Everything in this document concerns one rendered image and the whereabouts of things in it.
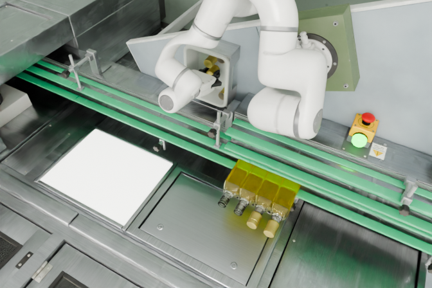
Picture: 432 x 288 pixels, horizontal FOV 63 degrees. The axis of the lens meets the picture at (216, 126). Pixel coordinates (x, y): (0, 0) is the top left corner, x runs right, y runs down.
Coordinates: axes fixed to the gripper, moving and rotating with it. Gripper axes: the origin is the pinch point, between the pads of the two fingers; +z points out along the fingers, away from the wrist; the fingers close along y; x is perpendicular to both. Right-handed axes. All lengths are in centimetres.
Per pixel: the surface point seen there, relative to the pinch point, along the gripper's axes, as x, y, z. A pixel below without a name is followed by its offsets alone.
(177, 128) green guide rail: -21.3, -5.6, -9.6
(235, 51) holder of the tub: 11.3, 8.0, -1.3
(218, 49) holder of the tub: 10.8, 2.7, -3.1
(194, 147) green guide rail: -28.2, 1.2, -7.2
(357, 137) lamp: -2, 53, -4
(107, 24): -8, -73, 29
